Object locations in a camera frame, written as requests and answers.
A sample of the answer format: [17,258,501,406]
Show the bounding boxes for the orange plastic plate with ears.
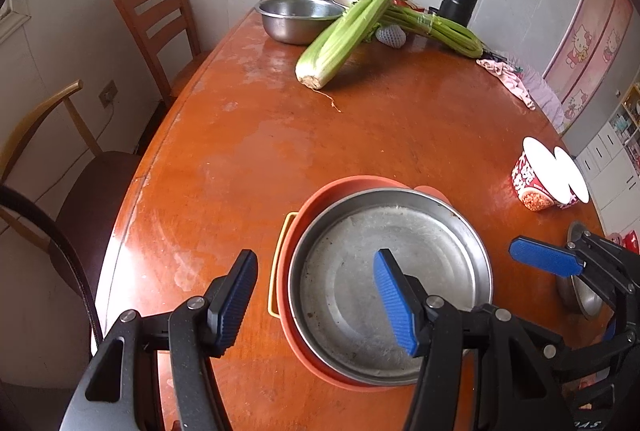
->
[277,175,454,391]

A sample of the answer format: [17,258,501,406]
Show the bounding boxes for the small steel bowl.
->
[255,0,345,45]

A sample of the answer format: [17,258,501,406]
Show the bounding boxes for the curved-back wooden chair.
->
[0,78,144,297]

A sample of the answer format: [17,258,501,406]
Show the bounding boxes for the large steel bowl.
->
[556,221,603,321]

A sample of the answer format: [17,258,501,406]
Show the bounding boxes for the yellow shell-shaped plate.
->
[267,211,297,318]

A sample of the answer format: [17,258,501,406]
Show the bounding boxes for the pink cloth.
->
[476,59,536,110]

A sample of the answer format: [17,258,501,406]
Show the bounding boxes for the far celery bunch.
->
[380,5,484,59]

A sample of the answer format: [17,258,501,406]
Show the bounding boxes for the white cabinet shelf unit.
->
[576,82,640,236]

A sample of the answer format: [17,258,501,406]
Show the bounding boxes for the instant noodle bowl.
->
[511,136,574,212]
[553,146,590,209]

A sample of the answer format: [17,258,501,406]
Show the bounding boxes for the near celery bunch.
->
[295,0,394,91]

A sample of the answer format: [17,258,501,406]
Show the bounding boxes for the celery bunch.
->
[380,5,484,59]
[295,0,394,91]

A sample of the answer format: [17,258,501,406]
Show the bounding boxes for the pink jacket on chair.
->
[500,52,565,134]

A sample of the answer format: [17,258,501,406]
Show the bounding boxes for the steel pan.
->
[286,187,494,387]

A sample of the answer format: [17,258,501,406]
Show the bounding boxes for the fruit in white foam net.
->
[375,24,407,50]

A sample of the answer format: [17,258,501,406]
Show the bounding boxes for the hello kitty pink curtain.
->
[544,0,634,132]

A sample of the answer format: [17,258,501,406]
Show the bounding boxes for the pink kids stool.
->
[608,231,639,253]

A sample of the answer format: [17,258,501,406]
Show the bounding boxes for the brown wooden slat chair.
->
[113,0,212,112]

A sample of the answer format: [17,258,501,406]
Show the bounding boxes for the black camera cable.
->
[0,184,104,347]

